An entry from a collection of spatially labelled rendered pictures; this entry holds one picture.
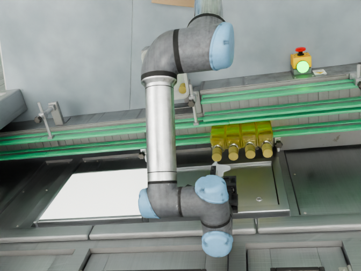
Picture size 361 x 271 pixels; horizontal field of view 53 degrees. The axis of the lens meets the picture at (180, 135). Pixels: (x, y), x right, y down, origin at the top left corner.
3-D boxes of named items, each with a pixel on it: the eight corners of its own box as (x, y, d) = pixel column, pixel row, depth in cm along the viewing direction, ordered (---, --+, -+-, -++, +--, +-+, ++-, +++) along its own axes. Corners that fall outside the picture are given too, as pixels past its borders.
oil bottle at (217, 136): (213, 130, 155) (210, 155, 136) (212, 119, 152) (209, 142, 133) (226, 129, 154) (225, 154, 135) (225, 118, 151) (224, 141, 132)
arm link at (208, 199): (177, 192, 84) (184, 229, 89) (226, 190, 82) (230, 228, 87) (182, 173, 91) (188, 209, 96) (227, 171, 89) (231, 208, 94)
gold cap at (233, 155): (228, 154, 132) (228, 160, 128) (229, 145, 130) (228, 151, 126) (238, 155, 131) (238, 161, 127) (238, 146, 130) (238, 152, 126)
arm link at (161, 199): (130, 27, 94) (134, 220, 86) (172, 21, 92) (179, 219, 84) (144, 44, 106) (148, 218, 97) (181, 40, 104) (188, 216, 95)
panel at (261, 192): (72, 177, 163) (35, 228, 133) (70, 172, 162) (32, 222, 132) (279, 163, 146) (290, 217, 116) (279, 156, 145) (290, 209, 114)
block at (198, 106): (195, 107, 158) (193, 113, 152) (192, 86, 154) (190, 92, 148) (203, 106, 157) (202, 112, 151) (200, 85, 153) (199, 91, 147)
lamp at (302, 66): (296, 72, 144) (297, 74, 142) (296, 61, 143) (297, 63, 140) (308, 70, 144) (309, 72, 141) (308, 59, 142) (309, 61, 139)
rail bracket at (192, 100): (194, 117, 152) (191, 130, 141) (188, 79, 145) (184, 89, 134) (201, 116, 152) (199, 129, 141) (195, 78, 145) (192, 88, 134)
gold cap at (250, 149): (245, 153, 130) (245, 159, 127) (244, 144, 129) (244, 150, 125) (255, 152, 130) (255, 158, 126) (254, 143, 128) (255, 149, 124)
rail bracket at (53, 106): (62, 122, 174) (40, 144, 154) (51, 89, 167) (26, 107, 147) (71, 121, 173) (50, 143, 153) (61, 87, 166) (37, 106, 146)
